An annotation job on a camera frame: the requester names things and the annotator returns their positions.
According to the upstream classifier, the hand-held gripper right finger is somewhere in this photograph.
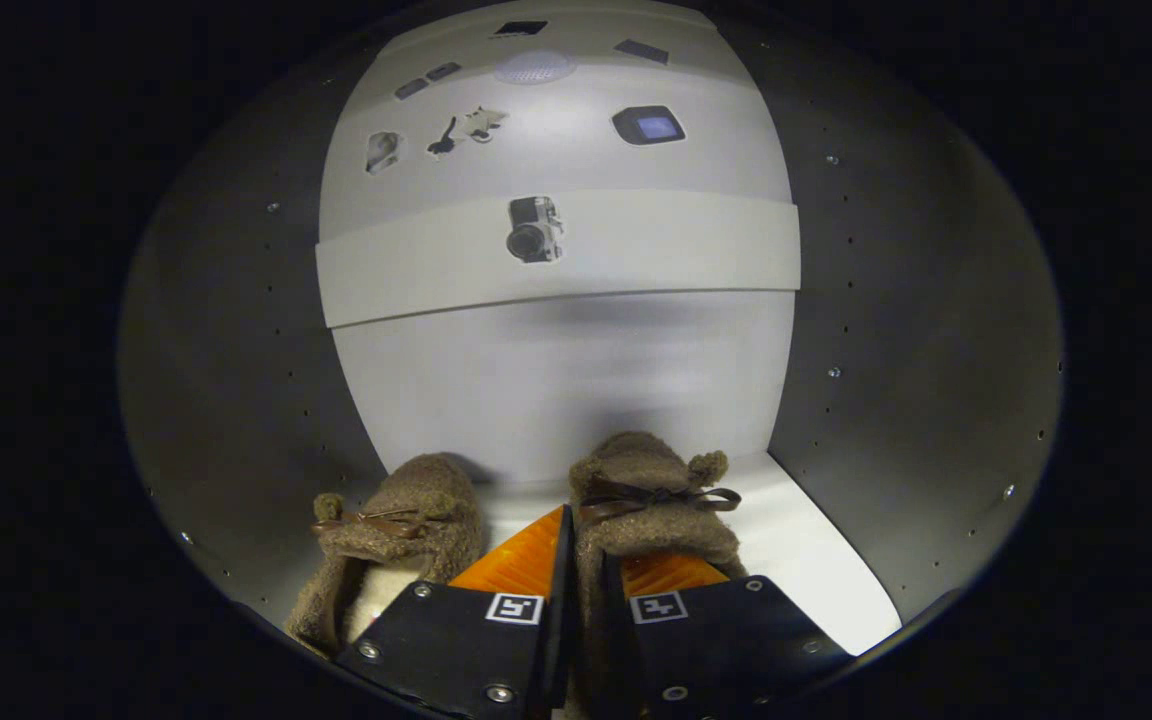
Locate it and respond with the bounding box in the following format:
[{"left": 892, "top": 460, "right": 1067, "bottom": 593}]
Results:
[{"left": 601, "top": 553, "right": 857, "bottom": 720}]

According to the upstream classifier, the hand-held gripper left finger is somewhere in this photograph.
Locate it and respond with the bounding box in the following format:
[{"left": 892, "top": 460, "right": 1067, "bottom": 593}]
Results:
[{"left": 334, "top": 505, "right": 577, "bottom": 720}]

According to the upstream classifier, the brown fuzzy shoe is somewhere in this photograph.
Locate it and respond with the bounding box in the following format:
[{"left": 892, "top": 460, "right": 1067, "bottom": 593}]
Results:
[
  {"left": 566, "top": 430, "right": 749, "bottom": 720},
  {"left": 283, "top": 452, "right": 489, "bottom": 661}
]

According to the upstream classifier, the dark grey shoe cabinet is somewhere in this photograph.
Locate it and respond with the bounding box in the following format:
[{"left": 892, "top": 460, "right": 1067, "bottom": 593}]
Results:
[{"left": 116, "top": 0, "right": 1067, "bottom": 701}]

